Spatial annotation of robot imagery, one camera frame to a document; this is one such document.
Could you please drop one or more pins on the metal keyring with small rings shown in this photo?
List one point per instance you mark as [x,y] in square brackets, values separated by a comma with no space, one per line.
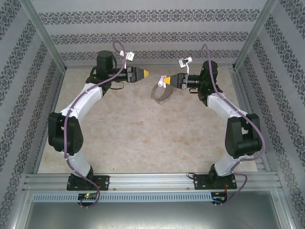
[165,99]

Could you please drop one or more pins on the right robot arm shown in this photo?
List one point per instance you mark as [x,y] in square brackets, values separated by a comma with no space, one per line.
[240,138]

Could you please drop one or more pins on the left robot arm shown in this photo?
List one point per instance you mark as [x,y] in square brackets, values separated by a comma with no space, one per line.
[81,100]

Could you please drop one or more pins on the right circuit board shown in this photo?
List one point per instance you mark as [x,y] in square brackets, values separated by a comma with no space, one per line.
[219,195]

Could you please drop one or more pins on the circuit board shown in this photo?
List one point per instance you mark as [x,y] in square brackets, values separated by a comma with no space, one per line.
[88,196]
[219,195]

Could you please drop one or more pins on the left circuit board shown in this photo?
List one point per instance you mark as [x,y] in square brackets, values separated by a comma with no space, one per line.
[88,196]

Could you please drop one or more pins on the grey metal sheet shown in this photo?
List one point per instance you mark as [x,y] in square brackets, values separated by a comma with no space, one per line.
[152,217]

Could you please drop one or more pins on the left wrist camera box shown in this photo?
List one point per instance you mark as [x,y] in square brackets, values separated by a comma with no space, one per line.
[130,56]

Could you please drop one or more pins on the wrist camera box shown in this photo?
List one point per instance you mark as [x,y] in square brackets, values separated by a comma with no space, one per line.
[130,56]
[184,62]

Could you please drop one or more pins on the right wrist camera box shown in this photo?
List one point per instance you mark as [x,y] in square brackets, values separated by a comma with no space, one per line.
[184,62]

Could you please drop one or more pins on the aluminium frame post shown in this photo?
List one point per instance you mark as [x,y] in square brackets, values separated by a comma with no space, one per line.
[256,33]
[43,33]

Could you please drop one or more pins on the aluminium mounting rail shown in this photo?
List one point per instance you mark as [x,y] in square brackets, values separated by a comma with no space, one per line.
[152,182]

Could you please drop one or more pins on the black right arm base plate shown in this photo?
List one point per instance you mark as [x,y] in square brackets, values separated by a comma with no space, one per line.
[201,182]

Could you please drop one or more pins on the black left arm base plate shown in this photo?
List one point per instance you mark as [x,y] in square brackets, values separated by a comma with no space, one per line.
[103,182]

